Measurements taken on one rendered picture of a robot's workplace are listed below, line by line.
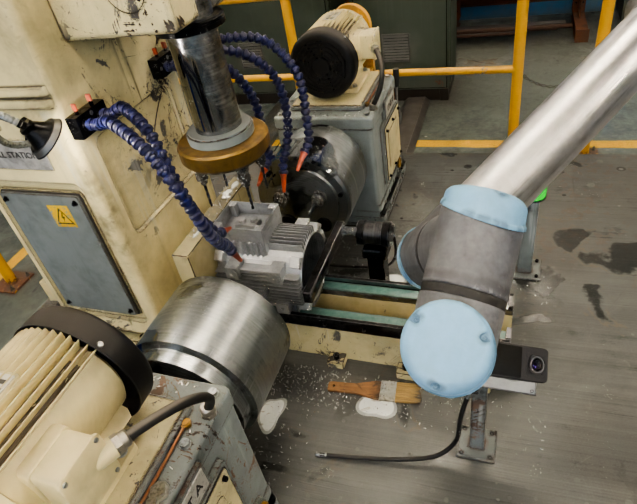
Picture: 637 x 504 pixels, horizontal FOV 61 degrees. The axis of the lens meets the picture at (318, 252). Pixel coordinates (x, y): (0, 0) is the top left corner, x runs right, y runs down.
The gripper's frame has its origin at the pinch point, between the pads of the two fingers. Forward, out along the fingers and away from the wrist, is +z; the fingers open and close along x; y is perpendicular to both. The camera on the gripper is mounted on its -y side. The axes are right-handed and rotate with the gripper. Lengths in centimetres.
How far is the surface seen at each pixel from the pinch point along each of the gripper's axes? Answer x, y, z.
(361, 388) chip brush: 8.3, 25.0, 28.3
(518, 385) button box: 2.4, -5.9, 2.1
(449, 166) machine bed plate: -66, 19, 87
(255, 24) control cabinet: -233, 193, 235
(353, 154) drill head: -49, 37, 35
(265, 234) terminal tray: -20, 45, 10
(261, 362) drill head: 5.3, 35.5, -3.3
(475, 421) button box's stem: 9.9, 0.4, 15.9
